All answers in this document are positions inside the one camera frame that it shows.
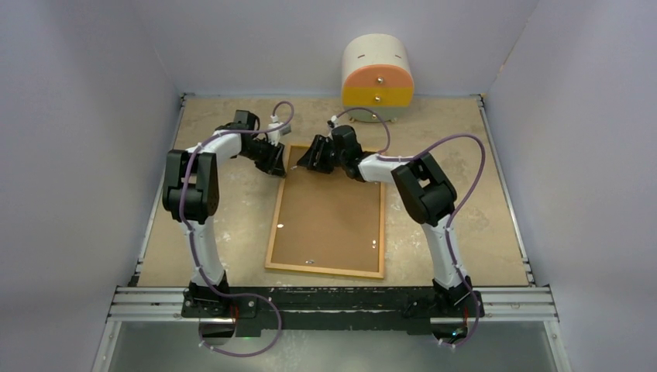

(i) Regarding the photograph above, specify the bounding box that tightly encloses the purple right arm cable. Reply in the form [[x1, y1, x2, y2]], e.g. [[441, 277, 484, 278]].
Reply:
[[328, 107, 487, 350]]

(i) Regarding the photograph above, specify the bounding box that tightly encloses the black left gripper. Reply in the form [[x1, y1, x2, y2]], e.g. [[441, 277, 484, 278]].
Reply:
[[240, 138, 286, 177]]

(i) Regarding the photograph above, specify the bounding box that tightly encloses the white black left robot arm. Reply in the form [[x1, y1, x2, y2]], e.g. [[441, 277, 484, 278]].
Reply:
[[162, 110, 291, 317]]

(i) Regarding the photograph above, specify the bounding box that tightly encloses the aluminium rail frame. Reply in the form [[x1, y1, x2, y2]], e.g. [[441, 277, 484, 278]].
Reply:
[[109, 97, 558, 361]]

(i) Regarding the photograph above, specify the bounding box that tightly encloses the round pastel drawer cabinet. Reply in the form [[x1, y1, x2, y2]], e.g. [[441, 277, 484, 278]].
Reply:
[[341, 33, 414, 122]]

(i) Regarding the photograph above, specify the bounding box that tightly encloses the brown backing board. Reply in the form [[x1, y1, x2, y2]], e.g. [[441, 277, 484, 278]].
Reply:
[[272, 149, 382, 273]]

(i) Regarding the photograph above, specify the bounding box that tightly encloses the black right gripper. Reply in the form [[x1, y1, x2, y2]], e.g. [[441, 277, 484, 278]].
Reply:
[[298, 136, 346, 175]]

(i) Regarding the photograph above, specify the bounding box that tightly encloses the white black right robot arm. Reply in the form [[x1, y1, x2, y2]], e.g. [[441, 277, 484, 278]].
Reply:
[[296, 126, 472, 315]]

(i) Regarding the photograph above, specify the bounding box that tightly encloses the yellow wooden picture frame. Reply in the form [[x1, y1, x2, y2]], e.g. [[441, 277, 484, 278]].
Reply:
[[264, 143, 387, 281]]

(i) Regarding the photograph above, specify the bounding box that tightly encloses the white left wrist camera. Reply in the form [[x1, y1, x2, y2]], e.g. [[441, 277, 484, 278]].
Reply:
[[265, 115, 292, 146]]

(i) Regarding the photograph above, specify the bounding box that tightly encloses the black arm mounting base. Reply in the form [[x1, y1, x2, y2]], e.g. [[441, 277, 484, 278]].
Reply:
[[181, 286, 485, 341]]

